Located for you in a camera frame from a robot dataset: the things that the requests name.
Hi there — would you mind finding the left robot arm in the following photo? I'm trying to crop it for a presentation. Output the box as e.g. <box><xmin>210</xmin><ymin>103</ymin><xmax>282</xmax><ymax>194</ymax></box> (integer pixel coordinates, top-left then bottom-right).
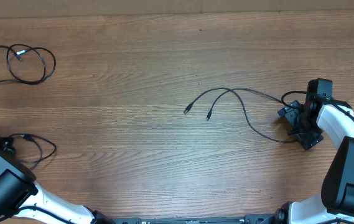
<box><xmin>0</xmin><ymin>137</ymin><xmax>112</xmax><ymax>223</ymax></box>

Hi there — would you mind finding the black usb cable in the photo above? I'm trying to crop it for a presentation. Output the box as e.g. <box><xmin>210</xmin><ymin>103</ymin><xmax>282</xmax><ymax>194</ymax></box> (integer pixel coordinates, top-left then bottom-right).
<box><xmin>0</xmin><ymin>44</ymin><xmax>57</xmax><ymax>85</ymax></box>
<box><xmin>183</xmin><ymin>87</ymin><xmax>299</xmax><ymax>144</ymax></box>
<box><xmin>7</xmin><ymin>133</ymin><xmax>57</xmax><ymax>171</ymax></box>

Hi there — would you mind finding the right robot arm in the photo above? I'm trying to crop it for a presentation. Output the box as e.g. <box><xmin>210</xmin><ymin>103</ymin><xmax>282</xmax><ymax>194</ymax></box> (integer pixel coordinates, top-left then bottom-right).
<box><xmin>272</xmin><ymin>78</ymin><xmax>354</xmax><ymax>223</ymax></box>

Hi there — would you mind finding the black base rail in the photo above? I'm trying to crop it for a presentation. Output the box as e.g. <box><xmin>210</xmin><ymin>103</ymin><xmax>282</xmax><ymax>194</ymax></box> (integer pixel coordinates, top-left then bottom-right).
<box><xmin>112</xmin><ymin>214</ymin><xmax>274</xmax><ymax>224</ymax></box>

